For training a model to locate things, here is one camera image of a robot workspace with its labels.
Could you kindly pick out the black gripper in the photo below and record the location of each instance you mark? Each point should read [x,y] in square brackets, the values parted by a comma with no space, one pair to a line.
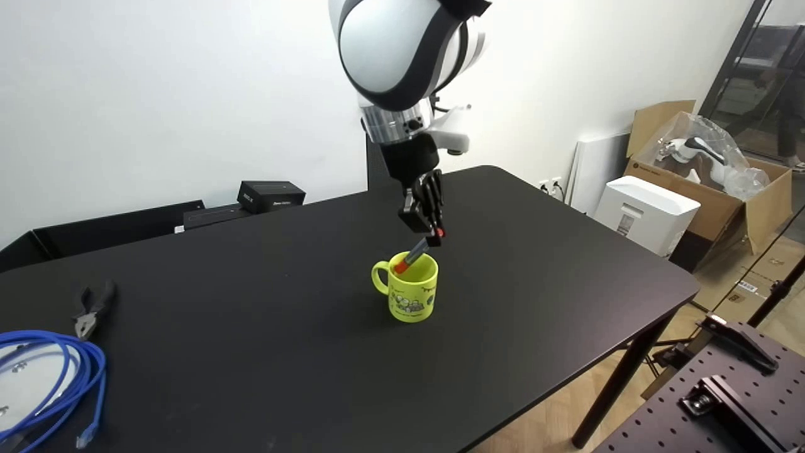
[414,166]

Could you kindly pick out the orange marker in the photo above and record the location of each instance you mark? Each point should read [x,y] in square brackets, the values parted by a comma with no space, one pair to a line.
[411,256]

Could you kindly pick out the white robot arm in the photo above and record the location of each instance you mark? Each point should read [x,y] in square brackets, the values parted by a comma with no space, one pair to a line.
[397,56]

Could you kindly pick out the yellow-green mug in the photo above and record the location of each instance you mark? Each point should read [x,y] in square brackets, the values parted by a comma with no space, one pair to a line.
[411,295]

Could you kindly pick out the black box behind table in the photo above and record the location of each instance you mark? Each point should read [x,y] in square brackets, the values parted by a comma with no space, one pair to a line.
[266,195]

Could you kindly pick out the white appliance box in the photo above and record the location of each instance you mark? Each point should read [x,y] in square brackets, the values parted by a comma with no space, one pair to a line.
[644,212]

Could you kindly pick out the cardboard box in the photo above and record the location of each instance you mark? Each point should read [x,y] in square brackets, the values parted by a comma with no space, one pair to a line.
[718,214]

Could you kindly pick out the black table leg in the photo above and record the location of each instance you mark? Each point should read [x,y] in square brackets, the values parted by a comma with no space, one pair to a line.
[636,347]

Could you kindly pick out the clear plastic wrap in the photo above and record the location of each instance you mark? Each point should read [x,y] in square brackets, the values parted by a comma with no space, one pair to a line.
[702,151]

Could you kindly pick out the black perforated breadboard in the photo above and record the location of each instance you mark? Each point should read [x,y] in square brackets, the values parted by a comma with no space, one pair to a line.
[738,394]

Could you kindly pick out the black low cabinet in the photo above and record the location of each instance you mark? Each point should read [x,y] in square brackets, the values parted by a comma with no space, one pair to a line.
[88,234]

